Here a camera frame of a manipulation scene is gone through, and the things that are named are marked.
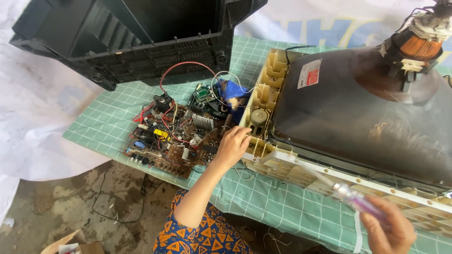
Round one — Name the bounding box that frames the person's left hand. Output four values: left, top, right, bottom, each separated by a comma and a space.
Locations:
213, 126, 253, 171

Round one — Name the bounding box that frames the person's right hand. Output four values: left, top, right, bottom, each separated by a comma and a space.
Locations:
359, 195, 417, 254

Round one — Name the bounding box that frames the purple clear handle screwdriver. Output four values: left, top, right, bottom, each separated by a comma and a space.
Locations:
307, 168, 390, 223

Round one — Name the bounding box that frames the round grey speaker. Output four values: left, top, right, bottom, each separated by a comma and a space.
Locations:
248, 108, 270, 138

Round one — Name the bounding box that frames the silver finned heat sink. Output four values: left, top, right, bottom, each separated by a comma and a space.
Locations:
191, 113, 215, 132

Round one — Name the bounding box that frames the blue cloth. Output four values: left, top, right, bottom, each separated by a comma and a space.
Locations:
215, 79, 252, 123

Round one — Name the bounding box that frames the small green circuit board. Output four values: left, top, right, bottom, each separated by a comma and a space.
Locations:
192, 83, 217, 104

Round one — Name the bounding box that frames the brown main circuit board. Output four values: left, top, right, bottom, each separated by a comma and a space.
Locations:
123, 102, 234, 179

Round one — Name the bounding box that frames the green checked tablecloth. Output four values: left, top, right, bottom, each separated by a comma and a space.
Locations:
62, 35, 452, 254

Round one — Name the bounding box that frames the black flyback transformer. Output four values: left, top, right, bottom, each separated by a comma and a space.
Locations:
153, 92, 174, 115

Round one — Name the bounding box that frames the dark grey picture tube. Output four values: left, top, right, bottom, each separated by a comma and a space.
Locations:
270, 45, 452, 188

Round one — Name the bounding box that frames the person's orange blue patterned garment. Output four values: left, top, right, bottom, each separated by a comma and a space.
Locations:
153, 188, 255, 254

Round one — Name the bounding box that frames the white strip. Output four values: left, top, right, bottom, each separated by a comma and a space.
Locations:
353, 211, 364, 253

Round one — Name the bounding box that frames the black plastic television back cover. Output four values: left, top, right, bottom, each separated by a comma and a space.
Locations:
9, 0, 268, 91

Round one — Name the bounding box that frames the brown cardboard box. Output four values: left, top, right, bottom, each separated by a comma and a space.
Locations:
40, 229, 106, 254

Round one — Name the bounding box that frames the copper deflection yoke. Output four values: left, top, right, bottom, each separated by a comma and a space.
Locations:
379, 26, 444, 93

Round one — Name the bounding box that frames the white printed banner sheet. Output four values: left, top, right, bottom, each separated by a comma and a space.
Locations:
0, 0, 452, 226

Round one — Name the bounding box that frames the beige television front frame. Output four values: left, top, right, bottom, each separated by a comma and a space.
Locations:
239, 48, 452, 239

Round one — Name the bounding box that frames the thin white wire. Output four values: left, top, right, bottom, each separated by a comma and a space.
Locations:
211, 71, 260, 108

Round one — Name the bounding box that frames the red wire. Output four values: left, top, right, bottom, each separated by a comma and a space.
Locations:
159, 61, 217, 93

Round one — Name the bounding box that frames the thin black cable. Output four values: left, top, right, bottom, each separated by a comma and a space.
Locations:
284, 44, 318, 66

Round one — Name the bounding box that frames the long black floor cable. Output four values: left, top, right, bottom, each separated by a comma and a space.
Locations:
91, 169, 167, 225

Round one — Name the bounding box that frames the tube neck board with wires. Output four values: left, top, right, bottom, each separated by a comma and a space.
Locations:
395, 0, 452, 42

